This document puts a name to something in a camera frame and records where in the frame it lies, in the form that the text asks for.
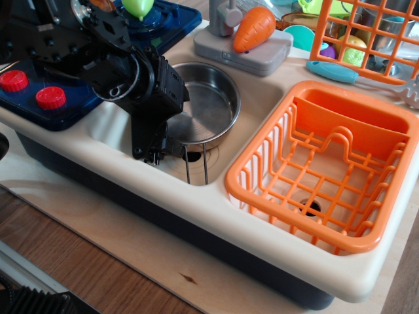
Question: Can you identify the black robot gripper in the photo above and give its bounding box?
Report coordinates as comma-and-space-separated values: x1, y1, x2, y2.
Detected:
95, 46, 189, 166

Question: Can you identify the stainless steel pan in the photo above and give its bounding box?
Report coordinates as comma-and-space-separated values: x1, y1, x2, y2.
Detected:
168, 62, 241, 184

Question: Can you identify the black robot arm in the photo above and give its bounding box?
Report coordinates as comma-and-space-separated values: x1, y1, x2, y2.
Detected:
1, 1, 189, 163

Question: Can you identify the cream toy sink unit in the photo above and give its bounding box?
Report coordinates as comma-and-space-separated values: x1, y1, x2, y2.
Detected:
0, 19, 419, 311

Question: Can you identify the orange dish drying rack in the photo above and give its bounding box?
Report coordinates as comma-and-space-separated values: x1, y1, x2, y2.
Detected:
225, 80, 418, 254

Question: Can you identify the grey toy faucet base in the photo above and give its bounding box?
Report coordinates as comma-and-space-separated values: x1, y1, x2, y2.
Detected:
194, 1, 293, 77

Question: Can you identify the red stove knob right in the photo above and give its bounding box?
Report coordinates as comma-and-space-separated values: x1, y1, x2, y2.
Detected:
35, 86, 67, 110

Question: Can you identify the red stove knob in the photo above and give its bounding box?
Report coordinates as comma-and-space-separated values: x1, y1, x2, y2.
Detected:
0, 70, 29, 92
35, 86, 67, 110

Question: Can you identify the blue toy stove top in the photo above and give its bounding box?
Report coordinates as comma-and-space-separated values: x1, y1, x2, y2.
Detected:
1, 1, 202, 131

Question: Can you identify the green toy pear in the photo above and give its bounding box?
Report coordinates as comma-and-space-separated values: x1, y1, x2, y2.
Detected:
122, 0, 155, 22

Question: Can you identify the orange toy carrot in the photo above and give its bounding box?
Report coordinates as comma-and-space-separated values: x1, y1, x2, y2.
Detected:
233, 7, 276, 53

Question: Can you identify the red stove knob left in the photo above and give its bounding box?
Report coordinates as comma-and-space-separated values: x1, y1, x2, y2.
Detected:
0, 70, 29, 92

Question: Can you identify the teal plastic cup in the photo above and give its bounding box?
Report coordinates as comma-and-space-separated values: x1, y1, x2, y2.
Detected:
284, 25, 315, 52

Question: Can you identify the purple toy piece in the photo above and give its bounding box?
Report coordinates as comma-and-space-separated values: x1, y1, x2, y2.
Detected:
319, 43, 337, 59

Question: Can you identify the brown transparent lid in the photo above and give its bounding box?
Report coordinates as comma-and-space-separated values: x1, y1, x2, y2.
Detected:
276, 12, 319, 32

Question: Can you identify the yellow green toy vegetable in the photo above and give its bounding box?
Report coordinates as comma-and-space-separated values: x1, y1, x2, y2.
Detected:
335, 35, 367, 67

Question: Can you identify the orange plastic grid basket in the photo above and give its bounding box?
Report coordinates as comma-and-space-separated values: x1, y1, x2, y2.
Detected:
310, 1, 418, 84

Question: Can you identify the steel pot in basket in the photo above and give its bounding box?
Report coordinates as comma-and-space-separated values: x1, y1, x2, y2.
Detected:
346, 1, 418, 80

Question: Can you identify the black cable bottom left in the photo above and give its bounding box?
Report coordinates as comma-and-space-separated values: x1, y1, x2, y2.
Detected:
0, 273, 16, 314

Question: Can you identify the teal handled slotted spatula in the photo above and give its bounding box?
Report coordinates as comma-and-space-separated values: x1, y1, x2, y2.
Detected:
306, 61, 418, 109

